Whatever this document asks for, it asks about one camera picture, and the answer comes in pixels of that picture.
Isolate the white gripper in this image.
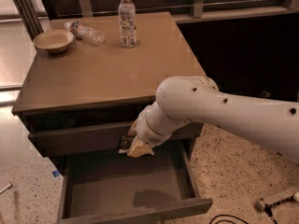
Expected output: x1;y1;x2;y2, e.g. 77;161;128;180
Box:
127;102;190;158

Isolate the black rxbar chocolate bar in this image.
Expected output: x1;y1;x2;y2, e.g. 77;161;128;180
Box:
119;136;134;154

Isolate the grey robot base foot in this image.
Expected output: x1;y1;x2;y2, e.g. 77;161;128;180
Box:
255;186;299;224

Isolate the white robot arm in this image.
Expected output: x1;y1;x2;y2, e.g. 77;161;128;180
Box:
128;76;299;162

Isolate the open middle drawer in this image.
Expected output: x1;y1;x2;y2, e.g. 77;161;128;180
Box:
58;141;213;224

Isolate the upper drawer front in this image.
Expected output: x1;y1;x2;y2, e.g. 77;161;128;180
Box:
27;119;205;158

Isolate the brown drawer cabinet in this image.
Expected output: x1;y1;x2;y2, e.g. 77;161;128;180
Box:
11;11;215;224

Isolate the blue tape piece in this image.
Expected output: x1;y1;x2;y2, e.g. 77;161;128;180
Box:
52;170;60;177

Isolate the lying clear water bottle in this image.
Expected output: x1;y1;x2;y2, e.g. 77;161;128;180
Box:
64;21;105;46

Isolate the beige bowl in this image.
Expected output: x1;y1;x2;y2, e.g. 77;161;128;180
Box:
33;30;74;54

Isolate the standing clear water bottle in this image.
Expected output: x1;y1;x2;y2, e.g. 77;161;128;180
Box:
119;0;136;48

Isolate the metal rod on floor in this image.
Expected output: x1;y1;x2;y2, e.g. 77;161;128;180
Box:
0;182;13;195

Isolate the black cable on floor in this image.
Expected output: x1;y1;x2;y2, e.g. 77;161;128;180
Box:
209;214;250;224

